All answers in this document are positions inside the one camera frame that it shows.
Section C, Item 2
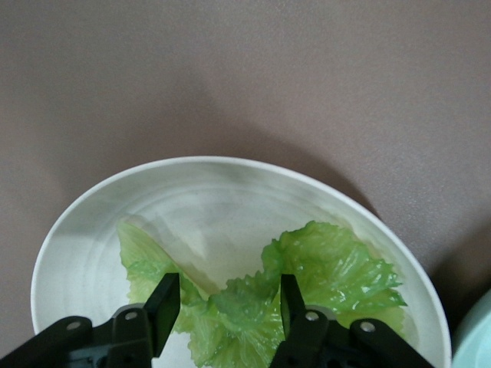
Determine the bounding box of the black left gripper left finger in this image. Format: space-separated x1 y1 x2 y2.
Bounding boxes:
0 271 181 368

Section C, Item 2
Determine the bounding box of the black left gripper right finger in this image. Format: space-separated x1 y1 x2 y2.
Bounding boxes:
269 274 433 368

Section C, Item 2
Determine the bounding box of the green lettuce leaf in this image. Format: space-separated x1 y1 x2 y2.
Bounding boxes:
116 220 408 368

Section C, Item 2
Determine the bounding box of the white round plate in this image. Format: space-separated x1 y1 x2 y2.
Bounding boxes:
30 155 452 368

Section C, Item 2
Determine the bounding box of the mint green round plate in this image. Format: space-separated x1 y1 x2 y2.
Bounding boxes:
451 294 491 368

